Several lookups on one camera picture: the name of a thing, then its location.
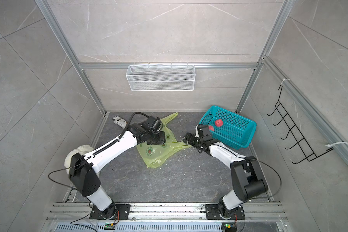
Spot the yellow-green plastic bag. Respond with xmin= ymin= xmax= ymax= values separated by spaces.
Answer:
xmin=136 ymin=112 xmax=190 ymax=168

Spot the red peach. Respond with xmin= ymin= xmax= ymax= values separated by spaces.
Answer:
xmin=215 ymin=119 xmax=224 ymax=128

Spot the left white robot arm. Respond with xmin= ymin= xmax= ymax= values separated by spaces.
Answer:
xmin=66 ymin=112 xmax=166 ymax=219

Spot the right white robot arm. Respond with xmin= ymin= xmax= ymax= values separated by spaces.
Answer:
xmin=183 ymin=133 xmax=268 ymax=219

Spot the small flag-patterned toy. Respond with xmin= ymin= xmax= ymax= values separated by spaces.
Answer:
xmin=113 ymin=116 xmax=127 ymax=129

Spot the teal plastic basket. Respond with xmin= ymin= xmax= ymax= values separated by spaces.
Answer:
xmin=199 ymin=105 xmax=257 ymax=149

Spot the white plush dog toy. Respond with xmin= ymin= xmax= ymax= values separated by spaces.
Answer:
xmin=64 ymin=144 xmax=100 ymax=177

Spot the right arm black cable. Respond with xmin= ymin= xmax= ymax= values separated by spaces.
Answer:
xmin=249 ymin=158 xmax=282 ymax=201

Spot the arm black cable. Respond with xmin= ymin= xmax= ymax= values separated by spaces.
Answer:
xmin=249 ymin=158 xmax=282 ymax=201
xmin=47 ymin=165 xmax=82 ymax=190

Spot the white wire mesh basket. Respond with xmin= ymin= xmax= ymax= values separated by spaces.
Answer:
xmin=126 ymin=64 xmax=196 ymax=91

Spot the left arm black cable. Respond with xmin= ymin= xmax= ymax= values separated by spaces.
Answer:
xmin=47 ymin=165 xmax=82 ymax=190

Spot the black wire hook rack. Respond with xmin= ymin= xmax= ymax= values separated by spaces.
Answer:
xmin=267 ymin=86 xmax=334 ymax=164

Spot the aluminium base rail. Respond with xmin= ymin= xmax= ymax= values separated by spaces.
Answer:
xmin=42 ymin=202 xmax=292 ymax=232

